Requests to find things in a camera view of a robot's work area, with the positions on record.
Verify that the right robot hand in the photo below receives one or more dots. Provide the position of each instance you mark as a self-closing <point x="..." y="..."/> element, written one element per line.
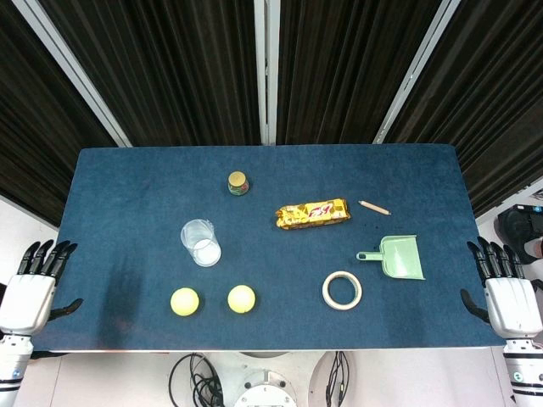
<point x="515" y="305"/>

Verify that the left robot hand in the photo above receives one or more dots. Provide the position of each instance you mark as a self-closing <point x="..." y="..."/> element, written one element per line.
<point x="25" y="301"/>

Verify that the yellow tennis ball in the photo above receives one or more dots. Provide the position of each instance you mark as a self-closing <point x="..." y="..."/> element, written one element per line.
<point x="242" y="299"/>
<point x="184" y="302"/>

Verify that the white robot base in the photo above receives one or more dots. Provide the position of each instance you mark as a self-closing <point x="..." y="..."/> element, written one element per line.
<point x="265" y="390"/>

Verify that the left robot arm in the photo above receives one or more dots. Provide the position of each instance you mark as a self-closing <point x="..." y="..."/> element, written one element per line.
<point x="12" y="364"/>

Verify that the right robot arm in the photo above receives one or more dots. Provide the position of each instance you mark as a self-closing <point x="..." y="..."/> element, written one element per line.
<point x="524" y="369"/>

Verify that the black bag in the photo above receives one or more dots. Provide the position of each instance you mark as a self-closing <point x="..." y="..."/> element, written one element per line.
<point x="515" y="226"/>

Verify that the green plastic dustpan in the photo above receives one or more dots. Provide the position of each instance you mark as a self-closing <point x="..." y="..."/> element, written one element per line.
<point x="401" y="260"/>

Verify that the white tape roll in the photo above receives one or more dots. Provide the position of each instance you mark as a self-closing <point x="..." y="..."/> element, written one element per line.
<point x="341" y="306"/>

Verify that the black curtain panel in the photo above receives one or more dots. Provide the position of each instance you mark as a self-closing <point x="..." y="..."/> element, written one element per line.
<point x="339" y="72"/>
<point x="34" y="127"/>
<point x="492" y="106"/>
<point x="169" y="72"/>

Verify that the clear plastic tennis ball tube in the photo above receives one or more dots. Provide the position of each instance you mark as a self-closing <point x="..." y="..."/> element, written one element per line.
<point x="203" y="254"/>

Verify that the yellow snack packet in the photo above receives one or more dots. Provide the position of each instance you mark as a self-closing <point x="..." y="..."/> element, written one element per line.
<point x="314" y="214"/>

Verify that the blue table cloth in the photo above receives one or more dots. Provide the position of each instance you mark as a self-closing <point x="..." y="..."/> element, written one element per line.
<point x="275" y="271"/>

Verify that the small jar with gold lid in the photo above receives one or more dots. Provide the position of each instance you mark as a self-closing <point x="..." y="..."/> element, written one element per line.
<point x="238" y="183"/>

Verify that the white frame post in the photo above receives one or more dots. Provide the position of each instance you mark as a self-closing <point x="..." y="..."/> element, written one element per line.
<point x="76" y="76"/>
<point x="266" y="72"/>
<point x="413" y="72"/>

